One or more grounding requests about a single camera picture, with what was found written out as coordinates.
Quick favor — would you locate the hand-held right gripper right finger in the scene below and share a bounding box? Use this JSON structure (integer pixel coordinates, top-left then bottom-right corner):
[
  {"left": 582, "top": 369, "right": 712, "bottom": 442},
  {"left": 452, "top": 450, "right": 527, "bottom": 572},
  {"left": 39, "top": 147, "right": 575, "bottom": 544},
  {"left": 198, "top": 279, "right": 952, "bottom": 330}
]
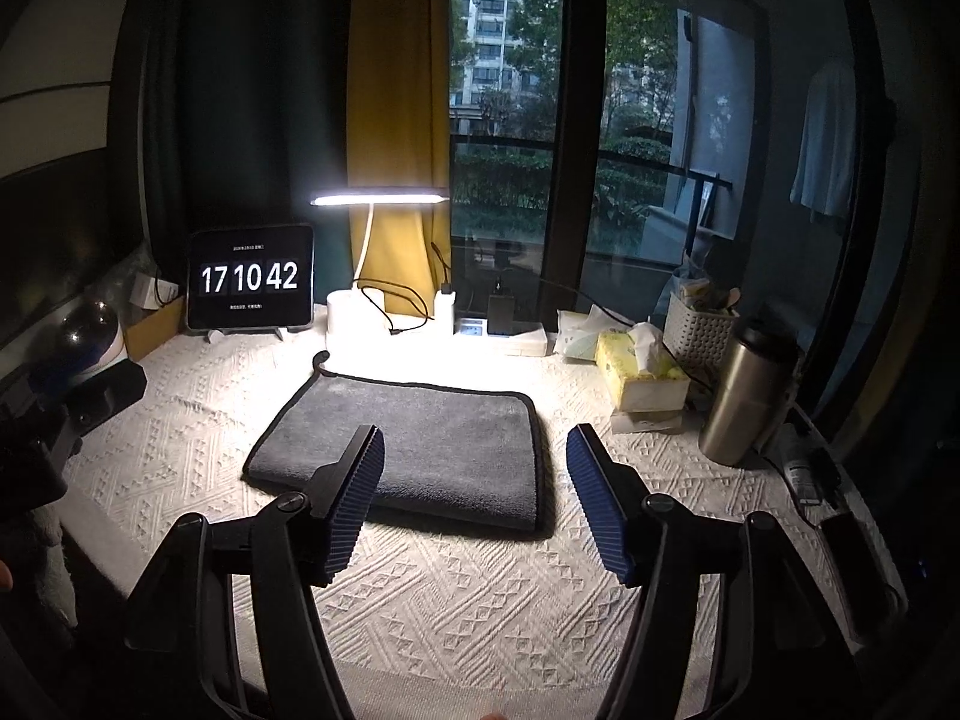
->
[{"left": 565, "top": 424, "right": 863, "bottom": 720}]

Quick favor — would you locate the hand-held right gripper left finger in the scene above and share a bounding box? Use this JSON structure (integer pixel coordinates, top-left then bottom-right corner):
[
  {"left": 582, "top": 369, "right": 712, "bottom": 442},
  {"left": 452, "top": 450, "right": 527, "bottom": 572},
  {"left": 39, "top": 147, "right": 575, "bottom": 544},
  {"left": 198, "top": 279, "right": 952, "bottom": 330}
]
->
[{"left": 124, "top": 424, "right": 386, "bottom": 720}]

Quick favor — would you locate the grey towel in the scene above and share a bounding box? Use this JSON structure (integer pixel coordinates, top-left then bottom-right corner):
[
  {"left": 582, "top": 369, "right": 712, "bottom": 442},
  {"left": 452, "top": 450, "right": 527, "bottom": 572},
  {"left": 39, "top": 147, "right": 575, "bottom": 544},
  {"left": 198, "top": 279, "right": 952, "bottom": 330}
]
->
[{"left": 241, "top": 351, "right": 557, "bottom": 536}]

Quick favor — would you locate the cardboard box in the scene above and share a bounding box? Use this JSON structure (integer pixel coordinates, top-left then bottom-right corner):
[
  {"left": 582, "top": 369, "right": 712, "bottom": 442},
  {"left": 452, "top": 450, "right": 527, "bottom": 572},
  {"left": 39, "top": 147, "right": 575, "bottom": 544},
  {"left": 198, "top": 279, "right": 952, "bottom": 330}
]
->
[{"left": 120, "top": 298, "right": 187, "bottom": 362}]

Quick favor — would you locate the yellow tissue box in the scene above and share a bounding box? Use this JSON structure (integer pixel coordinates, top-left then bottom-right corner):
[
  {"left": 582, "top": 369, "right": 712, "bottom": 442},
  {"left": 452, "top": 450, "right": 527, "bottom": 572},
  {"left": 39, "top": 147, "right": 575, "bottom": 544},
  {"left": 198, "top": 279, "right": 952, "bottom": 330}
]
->
[{"left": 595, "top": 321, "right": 692, "bottom": 413}]

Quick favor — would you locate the white textured tablecloth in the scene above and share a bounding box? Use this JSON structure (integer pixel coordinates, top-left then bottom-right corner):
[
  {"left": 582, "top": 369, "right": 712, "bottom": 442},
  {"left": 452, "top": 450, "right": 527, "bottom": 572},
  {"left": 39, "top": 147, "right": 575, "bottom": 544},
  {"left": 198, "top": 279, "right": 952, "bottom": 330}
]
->
[{"left": 62, "top": 303, "right": 860, "bottom": 720}]

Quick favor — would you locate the wet wipes pack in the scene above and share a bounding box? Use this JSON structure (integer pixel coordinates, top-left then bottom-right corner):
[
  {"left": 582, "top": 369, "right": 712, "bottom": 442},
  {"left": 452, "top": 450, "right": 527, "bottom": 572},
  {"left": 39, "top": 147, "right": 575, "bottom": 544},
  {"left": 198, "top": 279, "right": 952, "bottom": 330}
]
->
[{"left": 554, "top": 305, "right": 638, "bottom": 362}]

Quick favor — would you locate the stainless steel thermos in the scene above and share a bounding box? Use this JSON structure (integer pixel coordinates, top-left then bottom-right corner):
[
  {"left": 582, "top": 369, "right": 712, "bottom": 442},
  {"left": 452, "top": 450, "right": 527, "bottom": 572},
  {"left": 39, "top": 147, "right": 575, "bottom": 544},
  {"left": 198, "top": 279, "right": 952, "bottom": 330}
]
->
[{"left": 698, "top": 317, "right": 799, "bottom": 467}]

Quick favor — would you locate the white power strip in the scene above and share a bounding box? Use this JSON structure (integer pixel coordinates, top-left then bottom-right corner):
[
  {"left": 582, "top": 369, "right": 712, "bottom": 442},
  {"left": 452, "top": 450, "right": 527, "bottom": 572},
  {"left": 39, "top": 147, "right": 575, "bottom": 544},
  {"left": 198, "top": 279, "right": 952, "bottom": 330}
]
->
[{"left": 387, "top": 315, "right": 549, "bottom": 358}]

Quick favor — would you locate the white tablet stand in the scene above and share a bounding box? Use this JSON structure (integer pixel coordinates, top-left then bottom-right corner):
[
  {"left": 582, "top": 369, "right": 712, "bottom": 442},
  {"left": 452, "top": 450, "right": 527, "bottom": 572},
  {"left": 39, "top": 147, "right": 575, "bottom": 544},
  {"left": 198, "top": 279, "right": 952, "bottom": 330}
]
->
[{"left": 204, "top": 324, "right": 290, "bottom": 344}]

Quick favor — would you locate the white desk lamp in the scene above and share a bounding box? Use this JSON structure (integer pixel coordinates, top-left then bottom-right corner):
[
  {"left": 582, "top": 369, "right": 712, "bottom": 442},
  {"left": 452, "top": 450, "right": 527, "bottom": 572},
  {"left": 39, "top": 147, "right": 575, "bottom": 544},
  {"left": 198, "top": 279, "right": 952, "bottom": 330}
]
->
[{"left": 310, "top": 190, "right": 450, "bottom": 355}]

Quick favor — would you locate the white woven basket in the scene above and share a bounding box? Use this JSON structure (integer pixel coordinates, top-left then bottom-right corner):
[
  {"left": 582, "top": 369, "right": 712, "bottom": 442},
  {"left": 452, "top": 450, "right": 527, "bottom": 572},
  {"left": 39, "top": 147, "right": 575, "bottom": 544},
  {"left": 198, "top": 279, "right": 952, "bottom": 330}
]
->
[{"left": 664, "top": 264, "right": 743, "bottom": 368}]

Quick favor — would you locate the black charger adapter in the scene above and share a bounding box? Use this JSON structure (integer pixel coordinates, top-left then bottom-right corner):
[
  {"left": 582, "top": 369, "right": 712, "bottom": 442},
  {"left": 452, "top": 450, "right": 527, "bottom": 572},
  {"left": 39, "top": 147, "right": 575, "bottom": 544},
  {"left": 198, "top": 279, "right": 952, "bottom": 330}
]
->
[{"left": 486, "top": 279, "right": 520, "bottom": 337}]

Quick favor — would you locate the tablet clock display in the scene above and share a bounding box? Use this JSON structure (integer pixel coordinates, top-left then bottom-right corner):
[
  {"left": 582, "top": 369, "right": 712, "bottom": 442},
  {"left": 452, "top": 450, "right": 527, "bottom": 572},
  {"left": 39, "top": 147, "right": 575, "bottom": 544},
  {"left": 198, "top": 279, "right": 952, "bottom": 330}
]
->
[{"left": 185, "top": 223, "right": 317, "bottom": 332}]

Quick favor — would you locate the dark green curtain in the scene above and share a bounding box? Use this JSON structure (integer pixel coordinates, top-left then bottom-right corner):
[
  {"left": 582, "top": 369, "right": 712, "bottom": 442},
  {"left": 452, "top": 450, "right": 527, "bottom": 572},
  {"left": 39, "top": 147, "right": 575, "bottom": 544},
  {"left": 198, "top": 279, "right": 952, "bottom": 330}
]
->
[{"left": 140, "top": 0, "right": 357, "bottom": 308}]

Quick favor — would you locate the yellow curtain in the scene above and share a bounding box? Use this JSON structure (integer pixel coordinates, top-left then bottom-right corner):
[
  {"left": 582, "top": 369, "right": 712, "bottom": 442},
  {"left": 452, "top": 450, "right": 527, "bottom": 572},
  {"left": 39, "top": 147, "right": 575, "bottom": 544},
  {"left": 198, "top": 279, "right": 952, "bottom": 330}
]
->
[{"left": 344, "top": 0, "right": 455, "bottom": 316}]

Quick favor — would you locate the hanging light shirt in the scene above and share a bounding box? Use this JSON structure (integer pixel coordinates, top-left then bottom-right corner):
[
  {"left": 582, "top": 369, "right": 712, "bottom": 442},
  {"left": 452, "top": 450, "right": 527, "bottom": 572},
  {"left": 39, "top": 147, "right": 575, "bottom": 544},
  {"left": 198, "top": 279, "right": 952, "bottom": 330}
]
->
[{"left": 787, "top": 60, "right": 860, "bottom": 222}]

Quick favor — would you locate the white security camera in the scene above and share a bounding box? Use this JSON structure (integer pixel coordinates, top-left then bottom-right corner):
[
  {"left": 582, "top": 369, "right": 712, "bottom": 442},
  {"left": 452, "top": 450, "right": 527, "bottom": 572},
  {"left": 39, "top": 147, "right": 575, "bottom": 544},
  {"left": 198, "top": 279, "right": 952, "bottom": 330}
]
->
[{"left": 57, "top": 298, "right": 130, "bottom": 382}]

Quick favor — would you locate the black cable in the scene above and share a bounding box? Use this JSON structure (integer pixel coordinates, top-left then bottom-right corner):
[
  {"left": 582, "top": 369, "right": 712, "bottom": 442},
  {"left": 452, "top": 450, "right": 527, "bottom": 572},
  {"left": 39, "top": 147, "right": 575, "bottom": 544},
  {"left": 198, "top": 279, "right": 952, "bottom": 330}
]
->
[{"left": 352, "top": 241, "right": 455, "bottom": 337}]

